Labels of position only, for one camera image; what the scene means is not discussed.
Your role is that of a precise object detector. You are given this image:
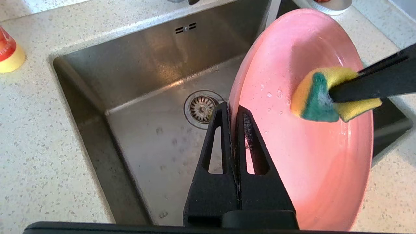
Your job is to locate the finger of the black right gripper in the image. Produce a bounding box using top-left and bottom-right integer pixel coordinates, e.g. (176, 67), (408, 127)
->
(328, 57), (416, 104)
(357, 44), (416, 78)

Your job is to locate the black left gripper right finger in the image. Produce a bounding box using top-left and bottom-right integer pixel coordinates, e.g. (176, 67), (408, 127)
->
(224, 105), (299, 228)

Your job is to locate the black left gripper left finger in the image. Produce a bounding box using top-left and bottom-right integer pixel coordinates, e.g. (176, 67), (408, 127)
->
(184, 102), (240, 227)

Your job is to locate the large pink plate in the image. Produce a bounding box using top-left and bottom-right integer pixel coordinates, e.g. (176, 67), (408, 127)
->
(228, 9), (374, 232)

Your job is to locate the yellow sponge brush with handle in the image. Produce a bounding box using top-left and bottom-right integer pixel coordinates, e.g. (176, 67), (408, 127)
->
(290, 67), (383, 123)

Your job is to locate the yellow-capped orange dish soap bottle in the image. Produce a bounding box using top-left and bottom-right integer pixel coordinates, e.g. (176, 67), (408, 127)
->
(0, 26), (26, 73)

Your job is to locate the stainless steel sink basin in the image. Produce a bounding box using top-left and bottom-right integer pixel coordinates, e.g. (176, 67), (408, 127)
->
(49, 0), (413, 226)

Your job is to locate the small white fruit dish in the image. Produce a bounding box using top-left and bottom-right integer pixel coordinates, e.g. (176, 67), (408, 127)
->
(307, 0), (353, 16)

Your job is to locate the round metal drain strainer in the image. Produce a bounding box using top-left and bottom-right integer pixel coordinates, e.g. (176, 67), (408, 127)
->
(184, 90), (225, 130)

